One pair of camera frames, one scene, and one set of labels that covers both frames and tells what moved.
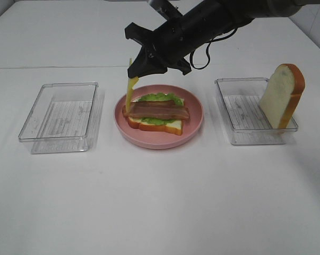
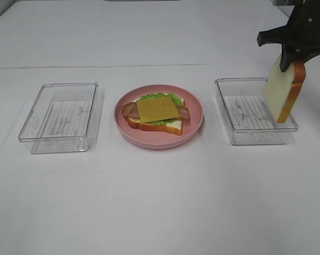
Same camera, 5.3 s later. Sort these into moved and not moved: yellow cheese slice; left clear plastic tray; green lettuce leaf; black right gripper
Moved: black right gripper; yellow cheese slice
Not moved: left clear plastic tray; green lettuce leaf
